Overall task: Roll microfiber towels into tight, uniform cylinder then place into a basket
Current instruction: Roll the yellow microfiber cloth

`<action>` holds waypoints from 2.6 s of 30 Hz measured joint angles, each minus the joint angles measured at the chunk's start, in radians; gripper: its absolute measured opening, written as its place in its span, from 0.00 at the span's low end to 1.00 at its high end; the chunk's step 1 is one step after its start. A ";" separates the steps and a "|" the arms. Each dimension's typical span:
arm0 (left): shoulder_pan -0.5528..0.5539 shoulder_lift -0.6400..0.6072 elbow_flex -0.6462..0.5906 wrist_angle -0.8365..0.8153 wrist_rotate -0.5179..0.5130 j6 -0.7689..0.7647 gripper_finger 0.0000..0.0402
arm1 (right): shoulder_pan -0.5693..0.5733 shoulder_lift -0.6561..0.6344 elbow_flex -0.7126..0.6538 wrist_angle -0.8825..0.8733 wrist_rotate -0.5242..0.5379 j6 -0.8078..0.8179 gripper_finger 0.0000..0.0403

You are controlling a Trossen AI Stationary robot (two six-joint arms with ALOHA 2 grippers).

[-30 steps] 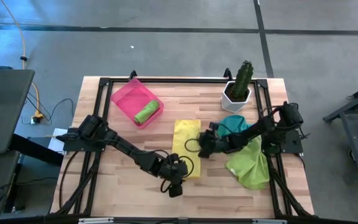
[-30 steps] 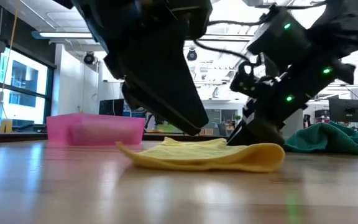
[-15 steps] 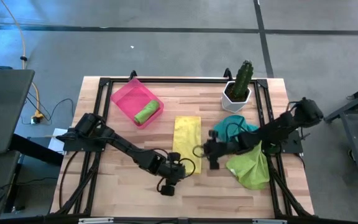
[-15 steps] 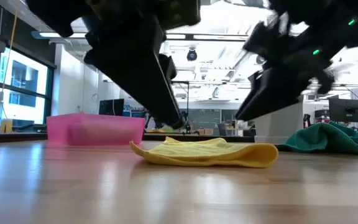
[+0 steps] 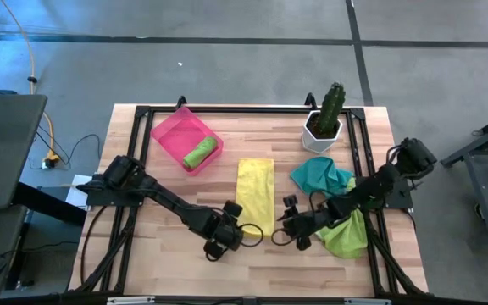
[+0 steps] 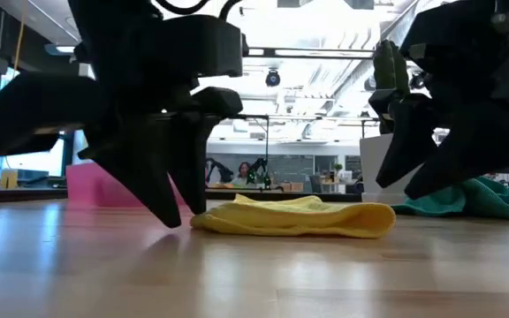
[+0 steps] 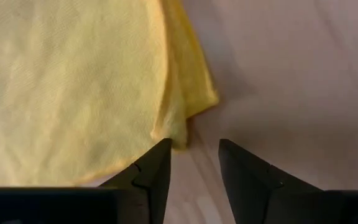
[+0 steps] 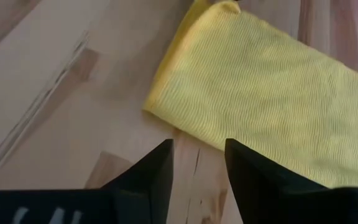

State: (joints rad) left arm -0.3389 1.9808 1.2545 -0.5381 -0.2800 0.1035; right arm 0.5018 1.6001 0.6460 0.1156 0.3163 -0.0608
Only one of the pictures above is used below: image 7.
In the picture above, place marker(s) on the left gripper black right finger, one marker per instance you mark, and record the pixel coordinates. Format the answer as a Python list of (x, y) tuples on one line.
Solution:
[(253, 193)]

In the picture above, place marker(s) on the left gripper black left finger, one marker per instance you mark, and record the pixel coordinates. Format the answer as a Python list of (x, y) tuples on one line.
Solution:
[(157, 174)]

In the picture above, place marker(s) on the yellow microfiber towel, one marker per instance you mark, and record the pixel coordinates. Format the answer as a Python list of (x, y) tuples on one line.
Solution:
[(73, 93)]

